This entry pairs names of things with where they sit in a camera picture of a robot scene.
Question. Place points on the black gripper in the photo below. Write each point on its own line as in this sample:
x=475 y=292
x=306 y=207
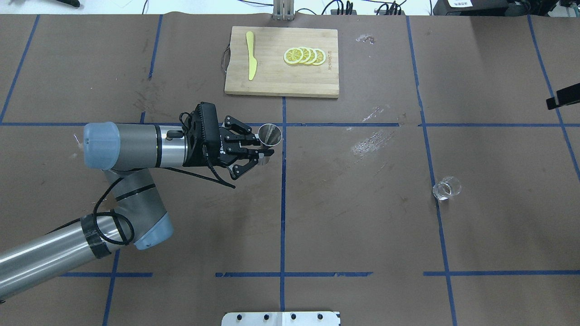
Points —
x=215 y=153

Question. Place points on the steel double jigger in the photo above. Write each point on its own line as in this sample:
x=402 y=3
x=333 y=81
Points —
x=269 y=135

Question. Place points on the clear glass measuring cup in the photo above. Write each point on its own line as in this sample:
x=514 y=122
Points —
x=447 y=188

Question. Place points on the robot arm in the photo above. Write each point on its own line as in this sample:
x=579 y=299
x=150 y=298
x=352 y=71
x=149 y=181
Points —
x=76 y=211

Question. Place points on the yellow plastic knife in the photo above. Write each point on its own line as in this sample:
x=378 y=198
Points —
x=252 y=61

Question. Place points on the bamboo cutting board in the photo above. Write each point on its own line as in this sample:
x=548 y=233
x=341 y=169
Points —
x=276 y=78

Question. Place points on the lemon slice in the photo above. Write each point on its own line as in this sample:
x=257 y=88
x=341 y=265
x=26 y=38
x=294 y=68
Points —
x=320 y=57
x=293 y=56
x=307 y=55
x=313 y=56

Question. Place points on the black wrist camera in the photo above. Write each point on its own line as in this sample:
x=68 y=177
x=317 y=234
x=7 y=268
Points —
x=203 y=136

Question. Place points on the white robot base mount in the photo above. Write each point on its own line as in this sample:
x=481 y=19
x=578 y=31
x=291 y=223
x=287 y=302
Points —
x=307 y=318

